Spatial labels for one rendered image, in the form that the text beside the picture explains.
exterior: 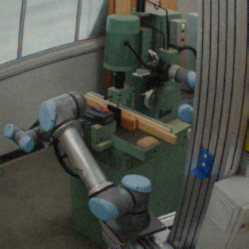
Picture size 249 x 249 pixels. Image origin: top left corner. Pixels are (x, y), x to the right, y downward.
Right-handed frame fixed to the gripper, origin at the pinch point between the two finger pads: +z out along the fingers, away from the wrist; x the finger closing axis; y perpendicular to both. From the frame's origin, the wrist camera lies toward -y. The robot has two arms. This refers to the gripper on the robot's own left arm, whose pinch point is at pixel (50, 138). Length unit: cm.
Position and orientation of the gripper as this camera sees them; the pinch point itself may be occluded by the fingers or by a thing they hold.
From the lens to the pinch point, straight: 250.6
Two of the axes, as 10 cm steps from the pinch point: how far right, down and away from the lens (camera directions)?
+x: 7.1, 4.0, -5.8
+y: -4.3, 9.0, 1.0
